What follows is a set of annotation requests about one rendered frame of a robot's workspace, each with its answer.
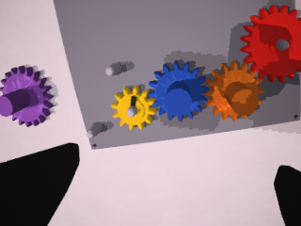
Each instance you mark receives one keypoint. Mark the purple gear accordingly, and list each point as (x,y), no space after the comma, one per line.
(25,97)

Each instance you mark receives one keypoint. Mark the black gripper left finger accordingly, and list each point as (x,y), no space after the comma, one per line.
(32,187)

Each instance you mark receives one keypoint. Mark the blue gear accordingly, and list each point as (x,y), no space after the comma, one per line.
(178,91)

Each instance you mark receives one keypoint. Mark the yellow gear with black stripe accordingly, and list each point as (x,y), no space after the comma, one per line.
(140,101)

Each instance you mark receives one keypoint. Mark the red gear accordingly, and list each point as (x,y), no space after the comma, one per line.
(261,43)

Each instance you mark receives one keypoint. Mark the grey board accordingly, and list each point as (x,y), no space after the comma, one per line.
(113,44)

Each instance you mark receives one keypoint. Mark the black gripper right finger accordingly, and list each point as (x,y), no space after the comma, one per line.
(288,190)

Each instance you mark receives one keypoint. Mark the brown gear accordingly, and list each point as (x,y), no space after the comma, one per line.
(234,91)

